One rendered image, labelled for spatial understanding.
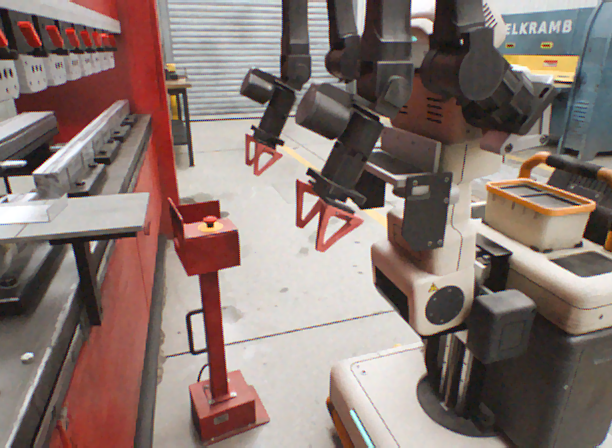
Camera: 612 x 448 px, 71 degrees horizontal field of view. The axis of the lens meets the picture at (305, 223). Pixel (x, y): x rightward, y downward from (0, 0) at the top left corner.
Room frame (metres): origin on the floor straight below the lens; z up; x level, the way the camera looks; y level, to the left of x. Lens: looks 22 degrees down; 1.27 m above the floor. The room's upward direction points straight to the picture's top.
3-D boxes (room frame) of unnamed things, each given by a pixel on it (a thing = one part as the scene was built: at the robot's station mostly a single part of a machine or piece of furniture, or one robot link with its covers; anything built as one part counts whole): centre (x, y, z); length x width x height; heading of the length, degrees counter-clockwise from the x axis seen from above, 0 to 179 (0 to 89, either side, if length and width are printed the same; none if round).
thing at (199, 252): (1.20, 0.31, 0.75); 0.20 x 0.16 x 0.18; 26
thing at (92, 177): (1.26, 0.66, 0.89); 0.30 x 0.05 x 0.03; 15
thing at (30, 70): (1.03, 0.66, 1.26); 0.15 x 0.09 x 0.17; 15
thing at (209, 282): (1.20, 0.31, 0.39); 0.05 x 0.05 x 0.54; 26
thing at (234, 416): (1.22, 0.28, 0.06); 0.25 x 0.20 x 0.12; 116
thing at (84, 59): (1.61, 0.81, 1.26); 0.15 x 0.09 x 0.17; 15
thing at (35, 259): (0.72, 0.52, 0.89); 0.30 x 0.05 x 0.03; 15
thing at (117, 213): (0.70, 0.42, 1.00); 0.26 x 0.18 x 0.01; 105
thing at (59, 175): (1.88, 0.89, 0.92); 1.67 x 0.06 x 0.10; 15
